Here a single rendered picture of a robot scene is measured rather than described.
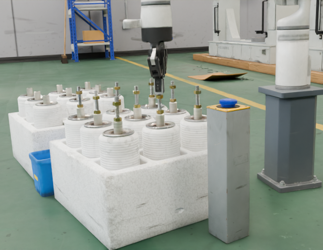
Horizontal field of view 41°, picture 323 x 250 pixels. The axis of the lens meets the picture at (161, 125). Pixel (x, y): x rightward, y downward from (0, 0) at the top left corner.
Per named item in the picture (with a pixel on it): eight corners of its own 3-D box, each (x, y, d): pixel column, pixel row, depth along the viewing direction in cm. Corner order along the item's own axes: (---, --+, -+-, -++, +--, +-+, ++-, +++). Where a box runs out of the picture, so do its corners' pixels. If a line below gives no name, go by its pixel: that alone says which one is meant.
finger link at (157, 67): (147, 55, 100) (152, 72, 104) (146, 61, 99) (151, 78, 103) (158, 55, 99) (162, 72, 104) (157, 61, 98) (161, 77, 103)
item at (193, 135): (175, 181, 121) (173, 118, 117) (204, 174, 125) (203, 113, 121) (193, 192, 113) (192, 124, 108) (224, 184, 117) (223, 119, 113)
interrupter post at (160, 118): (154, 126, 110) (154, 113, 109) (163, 125, 110) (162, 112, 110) (157, 128, 107) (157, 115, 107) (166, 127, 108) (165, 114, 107)
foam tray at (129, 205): (162, 171, 150) (161, 121, 146) (239, 208, 118) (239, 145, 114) (54, 198, 130) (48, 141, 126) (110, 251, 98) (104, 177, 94)
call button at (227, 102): (228, 106, 100) (228, 97, 99) (240, 108, 96) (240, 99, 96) (215, 108, 98) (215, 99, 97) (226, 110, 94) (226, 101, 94)
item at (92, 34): (102, 42, 705) (101, 30, 701) (104, 42, 682) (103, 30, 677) (83, 43, 697) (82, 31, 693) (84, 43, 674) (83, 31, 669)
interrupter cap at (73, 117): (78, 122, 117) (77, 120, 117) (62, 119, 122) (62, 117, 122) (99, 117, 122) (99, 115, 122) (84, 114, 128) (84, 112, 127)
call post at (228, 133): (230, 224, 109) (229, 103, 102) (249, 235, 103) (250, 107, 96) (208, 232, 105) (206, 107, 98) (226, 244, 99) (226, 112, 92)
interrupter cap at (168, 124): (142, 125, 111) (142, 122, 111) (169, 122, 113) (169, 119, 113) (150, 131, 104) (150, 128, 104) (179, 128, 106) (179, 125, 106)
